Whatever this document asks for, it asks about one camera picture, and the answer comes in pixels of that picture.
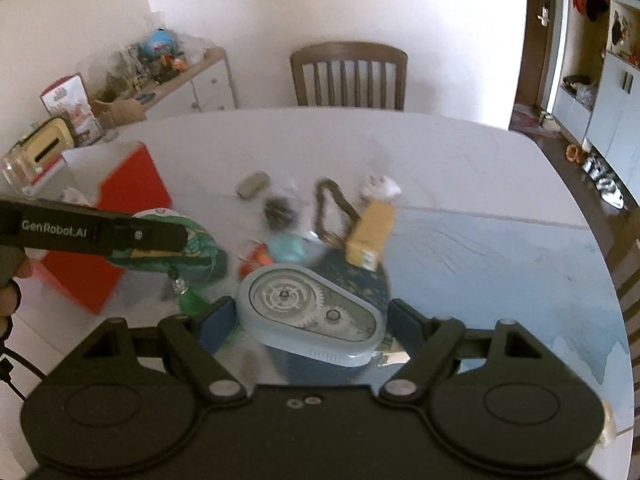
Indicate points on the brown wooden slatted chair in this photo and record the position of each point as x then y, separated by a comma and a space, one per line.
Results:
348, 77

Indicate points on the light blue gear toy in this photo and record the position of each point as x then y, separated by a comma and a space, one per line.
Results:
310, 312

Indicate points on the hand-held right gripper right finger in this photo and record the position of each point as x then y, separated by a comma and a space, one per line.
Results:
406, 318

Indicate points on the white wooden sideboard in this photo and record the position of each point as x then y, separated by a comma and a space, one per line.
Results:
210, 85

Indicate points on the small green bottle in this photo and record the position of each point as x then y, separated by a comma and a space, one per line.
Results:
192, 300

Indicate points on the green round pouch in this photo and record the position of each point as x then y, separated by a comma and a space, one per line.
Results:
197, 242

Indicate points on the brown cardboard box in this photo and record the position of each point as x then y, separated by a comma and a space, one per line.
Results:
120, 110

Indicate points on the blue globe toy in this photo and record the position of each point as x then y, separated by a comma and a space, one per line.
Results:
159, 42

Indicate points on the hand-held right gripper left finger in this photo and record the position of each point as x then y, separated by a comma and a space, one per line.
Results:
218, 318

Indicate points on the orange slippers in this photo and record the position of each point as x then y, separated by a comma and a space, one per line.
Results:
576, 152

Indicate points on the plastic bag of dark beads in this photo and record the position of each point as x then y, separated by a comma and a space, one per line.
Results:
278, 211

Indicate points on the small orange toy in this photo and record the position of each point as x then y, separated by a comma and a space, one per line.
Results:
259, 255

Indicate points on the yellow small carton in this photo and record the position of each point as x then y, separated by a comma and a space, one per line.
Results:
371, 234

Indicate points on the clear glass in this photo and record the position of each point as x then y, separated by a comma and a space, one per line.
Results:
17, 170

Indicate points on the small grey case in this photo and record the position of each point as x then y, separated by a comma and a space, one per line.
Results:
252, 185

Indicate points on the teal round object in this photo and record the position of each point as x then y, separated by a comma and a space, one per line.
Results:
287, 247

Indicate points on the red and white printed box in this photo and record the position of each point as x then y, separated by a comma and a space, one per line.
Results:
70, 105

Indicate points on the brown wooden curved chair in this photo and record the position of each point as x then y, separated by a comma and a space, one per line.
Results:
625, 285

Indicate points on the grey sneakers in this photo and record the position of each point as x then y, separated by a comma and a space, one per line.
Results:
605, 182

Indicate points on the red and black hanging cloth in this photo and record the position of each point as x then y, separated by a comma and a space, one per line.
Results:
590, 0

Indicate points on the red and white cardboard box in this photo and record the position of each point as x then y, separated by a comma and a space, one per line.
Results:
127, 195

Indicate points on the person's left hand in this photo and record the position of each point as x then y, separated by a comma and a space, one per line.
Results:
10, 290

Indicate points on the pale blue wall cabinet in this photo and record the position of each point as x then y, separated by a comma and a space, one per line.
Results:
610, 100

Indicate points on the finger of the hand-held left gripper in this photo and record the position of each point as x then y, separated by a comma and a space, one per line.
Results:
157, 235

